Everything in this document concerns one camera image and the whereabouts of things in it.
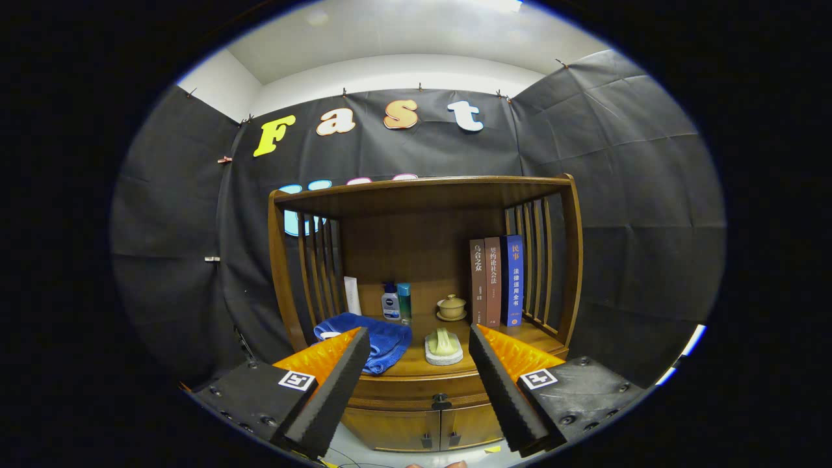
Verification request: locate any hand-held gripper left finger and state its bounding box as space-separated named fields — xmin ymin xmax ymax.
xmin=184 ymin=327 xmax=371 ymax=460

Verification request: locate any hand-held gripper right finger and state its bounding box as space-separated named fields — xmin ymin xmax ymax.
xmin=468 ymin=324 xmax=651 ymax=458

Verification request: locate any wooden drawer with black knob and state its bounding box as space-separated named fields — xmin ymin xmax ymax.
xmin=348 ymin=374 xmax=491 ymax=411

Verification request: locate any wooden cabinet door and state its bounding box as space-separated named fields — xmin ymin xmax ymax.
xmin=341 ymin=406 xmax=443 ymax=452
xmin=439 ymin=402 xmax=504 ymax=450

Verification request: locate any wooden countertop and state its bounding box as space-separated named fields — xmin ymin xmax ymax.
xmin=305 ymin=317 xmax=569 ymax=379

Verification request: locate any brown wooden cabinet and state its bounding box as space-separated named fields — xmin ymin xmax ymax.
xmin=268 ymin=173 xmax=584 ymax=453

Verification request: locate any blue folded towel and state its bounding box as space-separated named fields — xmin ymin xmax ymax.
xmin=313 ymin=312 xmax=413 ymax=376

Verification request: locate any white tube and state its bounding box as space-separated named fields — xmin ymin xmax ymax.
xmin=343 ymin=276 xmax=362 ymax=317

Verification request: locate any beige lidded teacup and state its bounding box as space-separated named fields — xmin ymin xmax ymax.
xmin=436 ymin=294 xmax=467 ymax=322

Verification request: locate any blue book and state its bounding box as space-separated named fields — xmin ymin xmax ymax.
xmin=499 ymin=235 xmax=525 ymax=328

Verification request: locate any reddish brown book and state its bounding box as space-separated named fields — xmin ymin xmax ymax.
xmin=484 ymin=237 xmax=503 ymax=328

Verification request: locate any dark brown book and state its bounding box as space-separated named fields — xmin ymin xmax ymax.
xmin=469 ymin=239 xmax=488 ymax=326

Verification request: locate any black backdrop cloth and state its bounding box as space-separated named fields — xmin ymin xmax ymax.
xmin=110 ymin=49 xmax=726 ymax=391

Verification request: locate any black cable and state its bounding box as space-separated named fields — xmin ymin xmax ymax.
xmin=322 ymin=445 xmax=391 ymax=468

